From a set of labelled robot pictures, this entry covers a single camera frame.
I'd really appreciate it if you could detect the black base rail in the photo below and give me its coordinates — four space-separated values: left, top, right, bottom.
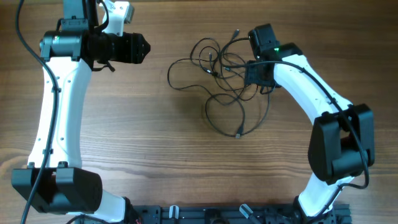
74 203 352 224

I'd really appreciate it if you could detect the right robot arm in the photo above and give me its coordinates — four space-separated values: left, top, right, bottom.
245 24 375 223

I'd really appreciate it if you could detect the thin black cable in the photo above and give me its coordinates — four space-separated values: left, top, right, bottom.
167 37 246 106

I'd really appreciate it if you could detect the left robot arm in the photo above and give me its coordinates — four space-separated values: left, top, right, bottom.
11 1 150 223

